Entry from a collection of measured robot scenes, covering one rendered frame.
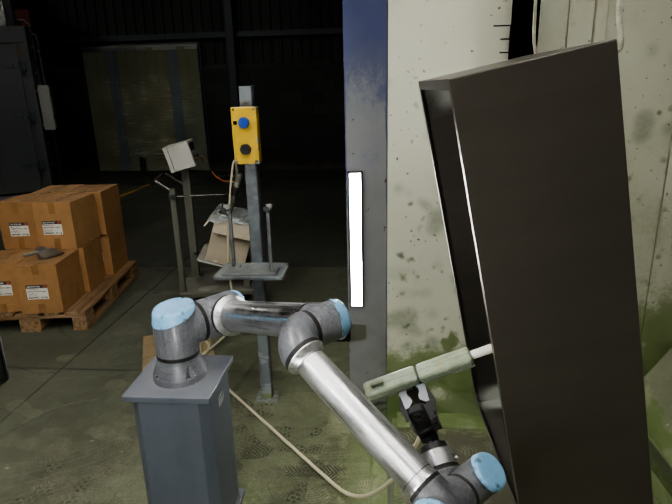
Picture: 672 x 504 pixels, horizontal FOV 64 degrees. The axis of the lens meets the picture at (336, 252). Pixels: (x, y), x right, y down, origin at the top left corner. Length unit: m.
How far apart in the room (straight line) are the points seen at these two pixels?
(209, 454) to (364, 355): 0.93
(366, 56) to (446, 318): 1.21
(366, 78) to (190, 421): 1.49
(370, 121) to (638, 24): 1.09
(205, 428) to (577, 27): 2.05
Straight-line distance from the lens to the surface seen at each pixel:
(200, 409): 1.96
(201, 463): 2.08
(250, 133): 2.56
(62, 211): 4.49
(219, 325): 1.96
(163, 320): 1.92
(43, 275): 4.26
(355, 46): 2.34
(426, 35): 2.35
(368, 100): 2.34
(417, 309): 2.54
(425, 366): 1.52
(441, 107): 1.83
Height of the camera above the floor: 1.62
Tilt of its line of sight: 17 degrees down
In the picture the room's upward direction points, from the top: 1 degrees counter-clockwise
